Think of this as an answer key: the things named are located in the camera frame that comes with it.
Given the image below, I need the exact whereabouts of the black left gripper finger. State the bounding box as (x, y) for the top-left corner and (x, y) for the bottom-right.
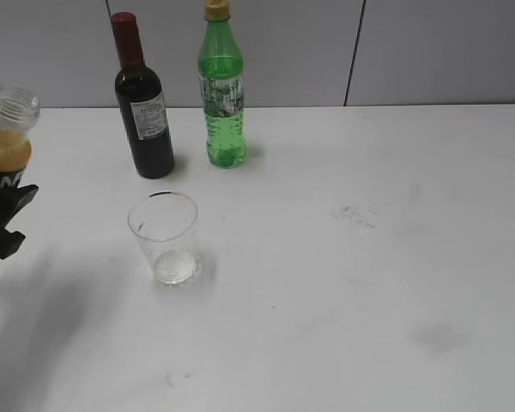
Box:
(0, 173), (39, 259)

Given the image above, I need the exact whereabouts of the NFC orange juice bottle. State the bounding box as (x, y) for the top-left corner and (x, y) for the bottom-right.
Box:
(0, 83), (40, 190)

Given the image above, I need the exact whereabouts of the transparent plastic cup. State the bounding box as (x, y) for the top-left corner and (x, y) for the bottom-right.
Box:
(127, 191), (202, 285)

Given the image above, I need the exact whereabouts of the dark red wine bottle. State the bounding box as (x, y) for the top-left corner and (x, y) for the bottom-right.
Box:
(111, 12), (175, 179)

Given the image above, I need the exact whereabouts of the green plastic soda bottle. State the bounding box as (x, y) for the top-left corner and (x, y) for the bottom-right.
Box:
(197, 1), (246, 168)

